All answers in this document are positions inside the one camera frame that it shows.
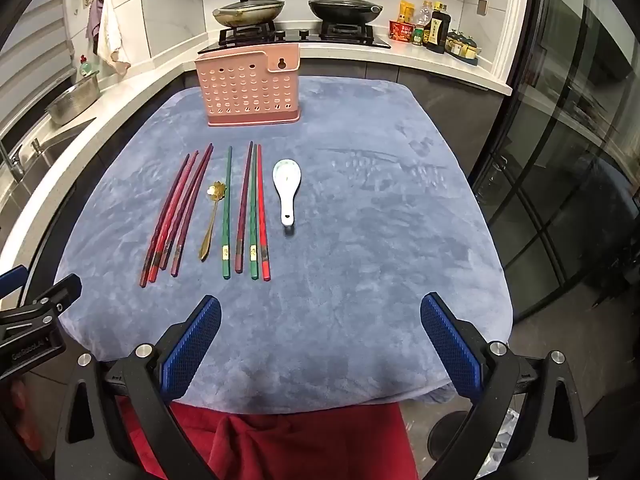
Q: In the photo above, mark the white ceramic soup spoon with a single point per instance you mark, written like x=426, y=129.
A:
x=286, y=180

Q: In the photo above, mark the dark red chopstick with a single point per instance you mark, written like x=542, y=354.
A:
x=187, y=230
x=165, y=222
x=245, y=205
x=189, y=205

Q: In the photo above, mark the black gas stove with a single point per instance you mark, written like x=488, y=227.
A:
x=300, y=35

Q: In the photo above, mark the steel faucet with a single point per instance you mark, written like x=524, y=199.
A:
x=12, y=162

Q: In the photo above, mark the black-framed glass door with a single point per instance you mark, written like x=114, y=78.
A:
x=575, y=160

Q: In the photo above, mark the grey wall outlet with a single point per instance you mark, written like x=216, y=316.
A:
x=482, y=7

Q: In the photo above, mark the clear plastic bottle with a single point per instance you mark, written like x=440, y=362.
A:
x=424, y=14

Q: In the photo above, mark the tan wok with glass lid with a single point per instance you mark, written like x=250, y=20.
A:
x=247, y=12

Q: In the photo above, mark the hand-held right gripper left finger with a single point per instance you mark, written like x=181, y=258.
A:
x=194, y=347

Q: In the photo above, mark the steel colander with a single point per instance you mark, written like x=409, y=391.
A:
x=75, y=100

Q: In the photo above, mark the purple hanging towel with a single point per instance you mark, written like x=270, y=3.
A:
x=92, y=17

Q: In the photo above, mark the white hanging towel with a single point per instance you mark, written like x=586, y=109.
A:
x=111, y=35

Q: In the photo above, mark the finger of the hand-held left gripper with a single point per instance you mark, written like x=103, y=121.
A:
x=47, y=297
x=12, y=282

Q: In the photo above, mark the dark soy sauce bottle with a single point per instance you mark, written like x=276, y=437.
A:
x=438, y=30

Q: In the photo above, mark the blue-grey fleece blanket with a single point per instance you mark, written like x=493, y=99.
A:
x=350, y=220

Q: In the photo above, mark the green chopstick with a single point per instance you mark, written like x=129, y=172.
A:
x=227, y=210
x=254, y=210

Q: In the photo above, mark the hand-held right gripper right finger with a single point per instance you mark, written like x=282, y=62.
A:
x=450, y=347

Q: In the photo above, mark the red cloth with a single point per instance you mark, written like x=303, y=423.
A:
x=280, y=445

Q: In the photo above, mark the pink perforated utensil holder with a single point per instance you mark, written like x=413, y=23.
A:
x=247, y=87

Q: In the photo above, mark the steel sink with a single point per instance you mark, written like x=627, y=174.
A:
x=45, y=142

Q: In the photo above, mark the black wok with lid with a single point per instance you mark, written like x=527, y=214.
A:
x=345, y=10

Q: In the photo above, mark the green dish soap bottle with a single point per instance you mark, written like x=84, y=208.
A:
x=86, y=66

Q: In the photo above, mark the gold flower-shaped spoon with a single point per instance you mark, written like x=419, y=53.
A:
x=210, y=220

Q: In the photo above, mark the seasoning jar set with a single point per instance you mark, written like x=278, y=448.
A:
x=462, y=49

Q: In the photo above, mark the small green-label jar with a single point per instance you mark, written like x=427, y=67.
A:
x=418, y=36

